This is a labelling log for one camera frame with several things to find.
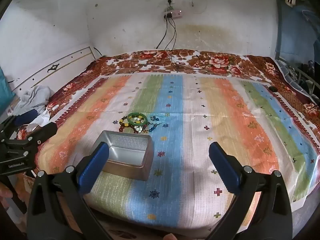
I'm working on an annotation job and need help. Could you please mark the metal rack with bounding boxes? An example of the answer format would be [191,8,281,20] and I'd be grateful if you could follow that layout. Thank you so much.
[274,55,320,100]

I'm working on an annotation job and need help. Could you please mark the light blue bead bracelet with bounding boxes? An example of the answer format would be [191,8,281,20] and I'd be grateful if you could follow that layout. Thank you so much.
[149,114,168,127]

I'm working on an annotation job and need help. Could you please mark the brown floral blanket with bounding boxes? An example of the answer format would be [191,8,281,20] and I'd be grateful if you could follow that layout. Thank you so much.
[15,49,320,140]

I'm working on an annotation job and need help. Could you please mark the blue hanging cloth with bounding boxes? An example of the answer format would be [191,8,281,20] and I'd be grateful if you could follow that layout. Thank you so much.
[275,0,320,60]

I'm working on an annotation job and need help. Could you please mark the white bed headboard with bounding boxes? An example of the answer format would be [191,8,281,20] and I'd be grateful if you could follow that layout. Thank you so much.
[11,46,97,98]

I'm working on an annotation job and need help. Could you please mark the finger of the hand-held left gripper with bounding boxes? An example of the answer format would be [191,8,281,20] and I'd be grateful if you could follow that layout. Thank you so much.
[0,109,39,135]
[26,123,58,147]

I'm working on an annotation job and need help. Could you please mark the teal pillow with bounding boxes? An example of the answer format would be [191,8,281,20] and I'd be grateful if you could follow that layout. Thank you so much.
[0,67,17,115]

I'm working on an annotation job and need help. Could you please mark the black power cable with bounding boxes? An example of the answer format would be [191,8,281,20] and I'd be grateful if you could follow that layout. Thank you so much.
[164,17,178,73]
[156,17,169,49]

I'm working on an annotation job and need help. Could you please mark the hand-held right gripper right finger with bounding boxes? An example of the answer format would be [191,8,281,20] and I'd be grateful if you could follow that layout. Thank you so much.
[205,142,293,240]

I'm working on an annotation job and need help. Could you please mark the white power strip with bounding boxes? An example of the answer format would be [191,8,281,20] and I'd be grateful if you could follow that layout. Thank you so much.
[163,9,183,19]

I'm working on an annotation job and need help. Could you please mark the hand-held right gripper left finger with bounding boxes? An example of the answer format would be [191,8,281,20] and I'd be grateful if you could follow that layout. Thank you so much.
[27,142,118,240]

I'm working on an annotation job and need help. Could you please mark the person's left hand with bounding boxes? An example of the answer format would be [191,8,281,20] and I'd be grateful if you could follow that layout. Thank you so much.
[0,184,13,202]

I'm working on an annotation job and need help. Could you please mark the white crumpled tissue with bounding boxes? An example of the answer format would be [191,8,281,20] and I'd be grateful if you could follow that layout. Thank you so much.
[26,109,50,132]

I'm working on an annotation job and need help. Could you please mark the dark red bead bracelet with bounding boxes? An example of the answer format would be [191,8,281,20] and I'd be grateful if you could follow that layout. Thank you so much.
[118,116,140,133]

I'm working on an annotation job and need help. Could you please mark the dark blue bead bracelet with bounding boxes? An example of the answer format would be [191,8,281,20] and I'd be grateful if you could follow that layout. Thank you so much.
[146,116,160,133]

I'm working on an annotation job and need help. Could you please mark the striped colourful cloth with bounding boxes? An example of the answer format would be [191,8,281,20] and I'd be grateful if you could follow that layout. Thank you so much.
[32,74,320,228]

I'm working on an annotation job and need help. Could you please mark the green jade bangle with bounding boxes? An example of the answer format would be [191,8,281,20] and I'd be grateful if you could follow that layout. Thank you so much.
[127,112,148,126]

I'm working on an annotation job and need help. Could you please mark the silver metal box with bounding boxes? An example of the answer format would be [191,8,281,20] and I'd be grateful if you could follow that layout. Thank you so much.
[92,130,154,182]

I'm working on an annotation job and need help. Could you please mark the grey crumpled clothes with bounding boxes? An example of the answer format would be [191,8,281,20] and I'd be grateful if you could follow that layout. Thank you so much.
[11,85,53,115]

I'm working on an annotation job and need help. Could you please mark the yellow and white bead bracelet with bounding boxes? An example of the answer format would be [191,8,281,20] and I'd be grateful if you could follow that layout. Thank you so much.
[131,115,146,133]

